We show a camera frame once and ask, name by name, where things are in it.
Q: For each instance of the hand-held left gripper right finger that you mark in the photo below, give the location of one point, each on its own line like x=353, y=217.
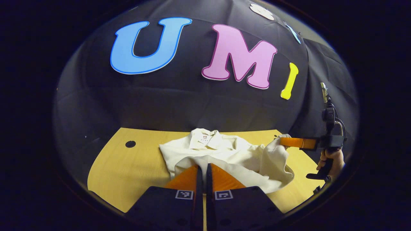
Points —
x=240, y=208

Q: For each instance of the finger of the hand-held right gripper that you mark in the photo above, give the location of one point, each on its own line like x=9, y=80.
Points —
x=298, y=142

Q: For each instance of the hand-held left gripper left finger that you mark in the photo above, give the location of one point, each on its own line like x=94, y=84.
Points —
x=167, y=208

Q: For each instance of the cream button shirt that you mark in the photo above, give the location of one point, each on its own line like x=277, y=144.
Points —
x=224, y=154

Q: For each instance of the black backdrop cloth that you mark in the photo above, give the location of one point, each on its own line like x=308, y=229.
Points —
x=192, y=102

